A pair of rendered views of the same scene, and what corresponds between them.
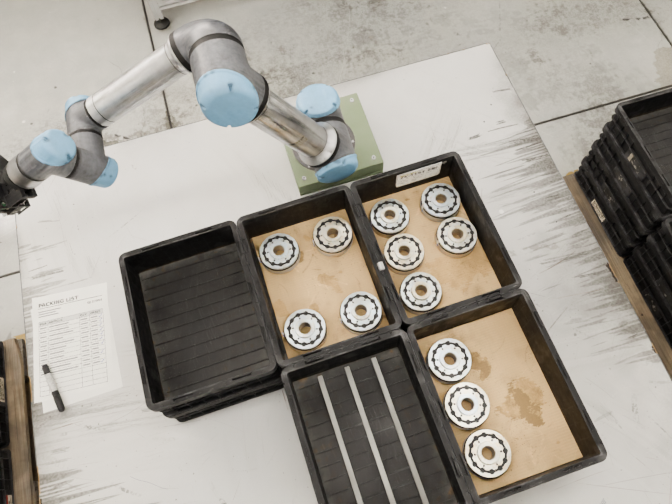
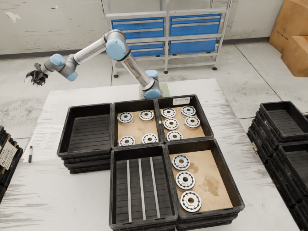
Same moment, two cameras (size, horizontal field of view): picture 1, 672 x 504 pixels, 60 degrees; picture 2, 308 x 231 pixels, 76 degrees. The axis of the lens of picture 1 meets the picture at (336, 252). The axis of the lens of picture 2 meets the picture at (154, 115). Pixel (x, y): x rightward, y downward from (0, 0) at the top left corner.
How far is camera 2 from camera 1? 0.52 m
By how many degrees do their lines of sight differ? 21
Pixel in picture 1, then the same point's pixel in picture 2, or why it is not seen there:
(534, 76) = (233, 105)
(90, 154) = (69, 67)
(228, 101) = (115, 47)
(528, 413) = (211, 190)
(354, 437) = (135, 185)
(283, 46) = not seen: hidden behind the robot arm
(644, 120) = (271, 112)
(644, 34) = (273, 98)
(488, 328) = (199, 155)
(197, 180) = (107, 101)
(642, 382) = (266, 195)
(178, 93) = not seen: hidden behind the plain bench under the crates
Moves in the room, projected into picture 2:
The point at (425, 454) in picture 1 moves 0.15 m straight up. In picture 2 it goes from (163, 198) to (164, 185)
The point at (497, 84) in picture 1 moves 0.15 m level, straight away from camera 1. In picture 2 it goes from (216, 88) to (221, 80)
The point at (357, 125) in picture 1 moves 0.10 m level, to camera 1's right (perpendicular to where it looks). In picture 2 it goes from (164, 90) to (176, 91)
